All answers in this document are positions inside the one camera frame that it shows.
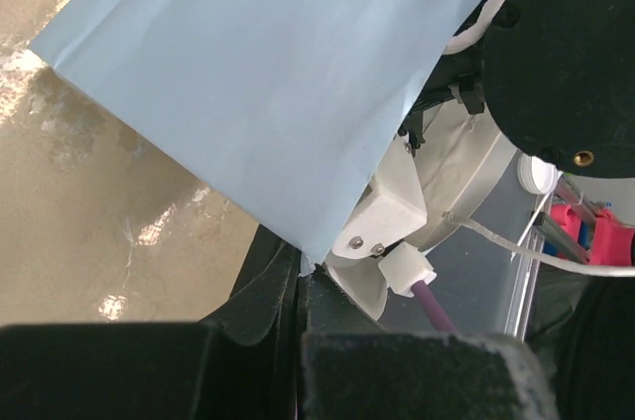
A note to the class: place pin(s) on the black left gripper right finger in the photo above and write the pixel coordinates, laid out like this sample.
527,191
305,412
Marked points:
352,369

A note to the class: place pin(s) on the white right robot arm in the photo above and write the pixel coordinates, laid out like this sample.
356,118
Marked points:
557,77

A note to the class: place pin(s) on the light blue paper bag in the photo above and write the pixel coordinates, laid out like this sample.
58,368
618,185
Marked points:
287,107

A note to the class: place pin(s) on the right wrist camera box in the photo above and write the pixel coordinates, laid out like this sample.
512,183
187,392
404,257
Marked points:
401,213

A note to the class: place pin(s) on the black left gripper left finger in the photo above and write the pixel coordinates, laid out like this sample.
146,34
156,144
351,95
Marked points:
239,362

